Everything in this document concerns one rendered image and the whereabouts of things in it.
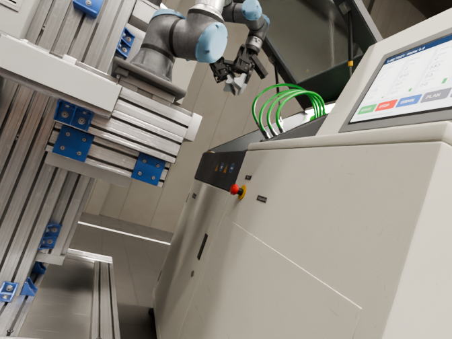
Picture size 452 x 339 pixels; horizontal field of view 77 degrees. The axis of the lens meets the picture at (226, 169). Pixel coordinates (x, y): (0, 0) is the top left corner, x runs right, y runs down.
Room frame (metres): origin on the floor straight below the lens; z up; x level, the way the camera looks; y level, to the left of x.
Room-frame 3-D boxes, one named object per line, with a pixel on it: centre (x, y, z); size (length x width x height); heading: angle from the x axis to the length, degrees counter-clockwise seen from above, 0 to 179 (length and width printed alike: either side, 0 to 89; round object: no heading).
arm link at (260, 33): (1.24, 0.07, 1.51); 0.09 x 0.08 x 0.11; 159
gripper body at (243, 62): (1.24, 0.08, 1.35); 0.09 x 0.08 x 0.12; 107
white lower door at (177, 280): (1.37, 0.05, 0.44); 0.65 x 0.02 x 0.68; 17
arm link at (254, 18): (1.15, 0.12, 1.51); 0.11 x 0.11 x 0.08; 69
